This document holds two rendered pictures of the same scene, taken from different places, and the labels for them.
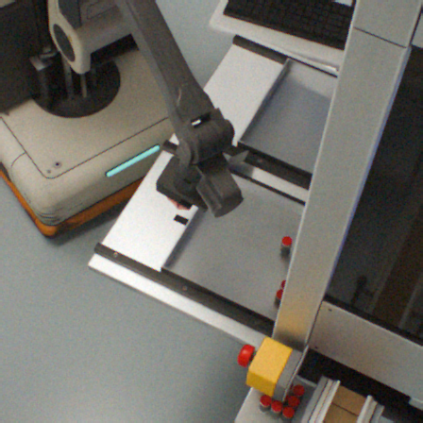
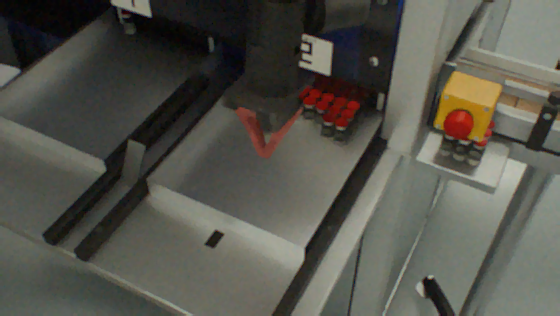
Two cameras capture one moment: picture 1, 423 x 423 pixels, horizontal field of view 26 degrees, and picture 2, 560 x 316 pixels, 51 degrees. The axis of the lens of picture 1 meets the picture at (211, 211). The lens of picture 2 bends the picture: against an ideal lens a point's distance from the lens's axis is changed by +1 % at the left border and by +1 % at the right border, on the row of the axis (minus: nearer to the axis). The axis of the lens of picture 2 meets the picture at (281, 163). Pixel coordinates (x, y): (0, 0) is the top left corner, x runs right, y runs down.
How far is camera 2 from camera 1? 1.34 m
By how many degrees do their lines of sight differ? 49
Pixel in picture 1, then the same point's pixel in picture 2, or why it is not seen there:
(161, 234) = (237, 262)
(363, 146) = not seen: outside the picture
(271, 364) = (480, 87)
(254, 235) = (245, 161)
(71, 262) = not seen: outside the picture
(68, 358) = not seen: outside the picture
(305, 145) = (119, 110)
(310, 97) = (45, 102)
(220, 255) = (273, 195)
